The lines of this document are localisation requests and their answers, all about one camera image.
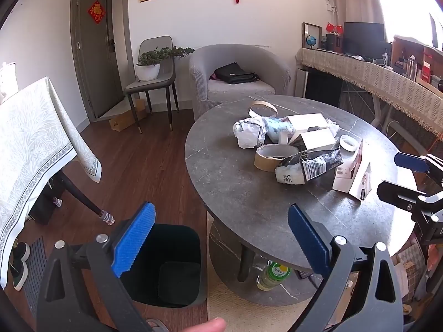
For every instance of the brown speaker box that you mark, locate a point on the brown speaker box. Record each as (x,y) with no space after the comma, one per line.
(332,41)

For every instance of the small red flags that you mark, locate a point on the small red flags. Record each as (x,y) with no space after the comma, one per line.
(334,27)

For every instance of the white desk frame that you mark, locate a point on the white desk frame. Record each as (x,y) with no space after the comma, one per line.
(379,110)

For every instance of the grey slipper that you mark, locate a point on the grey slipper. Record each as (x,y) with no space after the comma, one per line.
(155,325)

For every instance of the cardboard tape roll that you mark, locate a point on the cardboard tape roll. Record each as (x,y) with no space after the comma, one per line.
(271,159)

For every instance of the small blue globe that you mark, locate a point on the small blue globe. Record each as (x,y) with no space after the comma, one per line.
(310,39)

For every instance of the dark table leg with sock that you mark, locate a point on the dark table leg with sock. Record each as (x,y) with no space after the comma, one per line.
(83,193)

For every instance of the potted plant in white pot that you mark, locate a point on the potted plant in white pot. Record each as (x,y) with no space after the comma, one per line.
(148,71)

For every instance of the beige fringed desk cloth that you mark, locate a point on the beige fringed desk cloth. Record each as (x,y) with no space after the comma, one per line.
(380,76)

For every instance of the beige rug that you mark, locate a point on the beige rug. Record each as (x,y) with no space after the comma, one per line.
(225,304)

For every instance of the person's left hand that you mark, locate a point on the person's left hand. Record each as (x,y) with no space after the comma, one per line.
(204,325)

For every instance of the wooden desk organizer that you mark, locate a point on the wooden desk organizer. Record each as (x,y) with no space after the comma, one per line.
(415,58)

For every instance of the white card box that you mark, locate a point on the white card box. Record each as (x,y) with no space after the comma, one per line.
(361,183)

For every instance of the grey dining chair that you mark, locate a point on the grey dining chair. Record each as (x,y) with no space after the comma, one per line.
(152,84)

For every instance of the white paper ball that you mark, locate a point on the white paper ball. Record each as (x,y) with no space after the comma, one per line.
(247,135)

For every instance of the black handbag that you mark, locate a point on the black handbag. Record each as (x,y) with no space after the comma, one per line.
(233,73)

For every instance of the small white paper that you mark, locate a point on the small white paper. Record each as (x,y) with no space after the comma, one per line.
(333,126)

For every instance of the black white plastic bag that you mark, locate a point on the black white plastic bag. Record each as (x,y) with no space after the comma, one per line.
(308,166)

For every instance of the green capped plastic bottle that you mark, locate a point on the green capped plastic bottle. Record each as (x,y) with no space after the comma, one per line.
(271,276)

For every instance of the grey door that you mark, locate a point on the grey door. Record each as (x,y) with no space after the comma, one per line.
(93,58)

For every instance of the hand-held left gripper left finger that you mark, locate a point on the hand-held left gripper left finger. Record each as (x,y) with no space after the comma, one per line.
(133,238)

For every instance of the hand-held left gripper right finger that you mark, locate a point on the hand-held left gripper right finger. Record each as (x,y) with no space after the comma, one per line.
(308,238)

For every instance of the white round plastic lid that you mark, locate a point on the white round plastic lid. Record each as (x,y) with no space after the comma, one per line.
(348,143)

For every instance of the grey floor mat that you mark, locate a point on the grey floor mat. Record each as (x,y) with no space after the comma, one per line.
(34,269)

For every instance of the white red cardboard box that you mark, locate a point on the white red cardboard box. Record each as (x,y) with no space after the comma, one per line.
(348,174)

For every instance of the dark trash bin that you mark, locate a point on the dark trash bin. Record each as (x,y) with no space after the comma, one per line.
(166,262)

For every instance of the black monitor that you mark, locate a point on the black monitor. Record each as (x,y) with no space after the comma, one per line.
(363,38)

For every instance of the round grey marble table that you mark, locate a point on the round grey marble table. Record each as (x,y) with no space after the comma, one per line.
(242,193)

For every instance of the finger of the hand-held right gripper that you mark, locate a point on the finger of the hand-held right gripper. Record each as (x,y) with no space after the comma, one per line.
(398,193)
(412,162)

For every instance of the grey armchair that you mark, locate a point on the grey armchair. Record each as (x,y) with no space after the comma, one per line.
(214,62)

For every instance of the framed picture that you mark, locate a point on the framed picture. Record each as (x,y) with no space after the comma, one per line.
(308,29)

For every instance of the blue white tissue pack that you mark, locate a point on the blue white tissue pack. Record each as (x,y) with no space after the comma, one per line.
(277,128)

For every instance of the red diamond door decoration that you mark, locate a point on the red diamond door decoration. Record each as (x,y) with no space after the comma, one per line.
(97,11)

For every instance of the pale green patterned tablecloth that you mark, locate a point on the pale green patterned tablecloth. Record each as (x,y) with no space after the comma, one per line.
(31,152)

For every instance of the black shoes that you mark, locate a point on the black shoes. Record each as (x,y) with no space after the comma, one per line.
(17,262)

